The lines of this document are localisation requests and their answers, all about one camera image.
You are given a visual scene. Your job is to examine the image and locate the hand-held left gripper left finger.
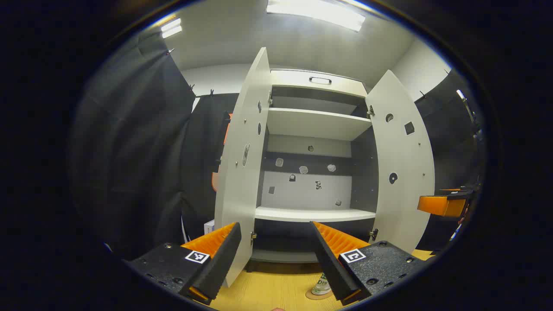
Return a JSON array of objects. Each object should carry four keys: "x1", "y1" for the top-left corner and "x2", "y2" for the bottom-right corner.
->
[{"x1": 123, "y1": 222, "x2": 242, "y2": 306}]

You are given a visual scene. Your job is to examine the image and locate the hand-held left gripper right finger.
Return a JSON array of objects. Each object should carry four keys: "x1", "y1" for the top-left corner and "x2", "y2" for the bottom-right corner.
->
[{"x1": 309, "y1": 221, "x2": 428, "y2": 306}]

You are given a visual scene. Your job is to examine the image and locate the white bottle with green label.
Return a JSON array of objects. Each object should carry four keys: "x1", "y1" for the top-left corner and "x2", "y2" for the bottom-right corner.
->
[{"x1": 311, "y1": 272, "x2": 332, "y2": 296}]

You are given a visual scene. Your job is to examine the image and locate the white cabinet door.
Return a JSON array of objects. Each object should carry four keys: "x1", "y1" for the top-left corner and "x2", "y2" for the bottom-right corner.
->
[
  {"x1": 365, "y1": 70, "x2": 436, "y2": 254},
  {"x1": 214, "y1": 47, "x2": 273, "y2": 288}
]

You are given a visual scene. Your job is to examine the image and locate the round cork coaster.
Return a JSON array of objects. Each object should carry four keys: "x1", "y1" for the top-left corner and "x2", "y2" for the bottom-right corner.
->
[{"x1": 305, "y1": 287, "x2": 333, "y2": 301}]

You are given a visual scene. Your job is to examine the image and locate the black backdrop cloth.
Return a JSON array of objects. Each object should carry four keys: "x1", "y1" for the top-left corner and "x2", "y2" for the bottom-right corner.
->
[{"x1": 71, "y1": 28, "x2": 486, "y2": 262}]

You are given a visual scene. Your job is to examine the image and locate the white cabinet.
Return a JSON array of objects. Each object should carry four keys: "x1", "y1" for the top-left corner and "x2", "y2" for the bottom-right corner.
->
[{"x1": 253, "y1": 69, "x2": 378, "y2": 264}]

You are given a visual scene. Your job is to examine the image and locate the large ceiling light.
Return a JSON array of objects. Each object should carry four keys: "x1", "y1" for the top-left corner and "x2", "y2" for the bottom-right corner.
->
[{"x1": 266, "y1": 0, "x2": 366, "y2": 32}]

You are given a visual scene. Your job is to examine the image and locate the small ceiling light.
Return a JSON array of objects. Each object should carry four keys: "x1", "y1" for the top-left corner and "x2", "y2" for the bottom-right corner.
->
[{"x1": 161, "y1": 18, "x2": 183, "y2": 39}]

